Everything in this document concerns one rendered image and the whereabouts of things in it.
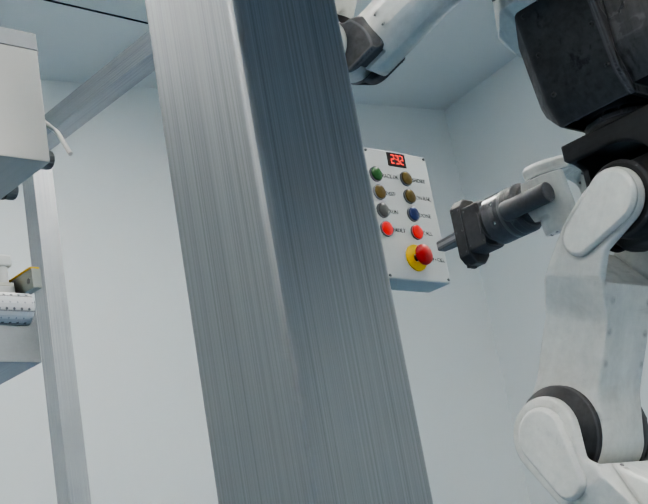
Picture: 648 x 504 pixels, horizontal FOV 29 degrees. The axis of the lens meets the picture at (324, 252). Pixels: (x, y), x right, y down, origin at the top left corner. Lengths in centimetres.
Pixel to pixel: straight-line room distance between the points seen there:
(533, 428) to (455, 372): 453
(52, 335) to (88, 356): 225
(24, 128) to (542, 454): 94
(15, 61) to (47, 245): 123
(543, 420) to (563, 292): 18
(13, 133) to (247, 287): 173
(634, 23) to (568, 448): 59
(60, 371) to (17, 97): 124
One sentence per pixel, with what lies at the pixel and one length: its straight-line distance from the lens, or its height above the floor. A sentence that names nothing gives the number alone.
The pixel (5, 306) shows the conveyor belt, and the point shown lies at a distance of 194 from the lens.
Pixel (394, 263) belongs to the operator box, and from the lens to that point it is 228.
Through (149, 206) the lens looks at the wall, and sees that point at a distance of 579.
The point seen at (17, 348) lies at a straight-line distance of 195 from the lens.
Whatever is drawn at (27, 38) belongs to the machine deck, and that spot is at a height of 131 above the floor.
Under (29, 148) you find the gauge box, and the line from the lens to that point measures 204.
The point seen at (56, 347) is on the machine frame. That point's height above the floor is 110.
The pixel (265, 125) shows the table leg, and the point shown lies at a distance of 32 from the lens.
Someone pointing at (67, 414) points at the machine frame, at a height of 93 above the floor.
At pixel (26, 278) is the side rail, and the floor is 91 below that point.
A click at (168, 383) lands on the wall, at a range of 555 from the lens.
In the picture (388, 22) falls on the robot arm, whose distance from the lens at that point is 180.
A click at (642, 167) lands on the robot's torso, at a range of 177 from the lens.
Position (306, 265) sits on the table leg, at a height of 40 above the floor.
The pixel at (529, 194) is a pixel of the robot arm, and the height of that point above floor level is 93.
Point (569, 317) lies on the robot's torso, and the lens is 184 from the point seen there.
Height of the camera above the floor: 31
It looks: 17 degrees up
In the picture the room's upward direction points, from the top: 10 degrees counter-clockwise
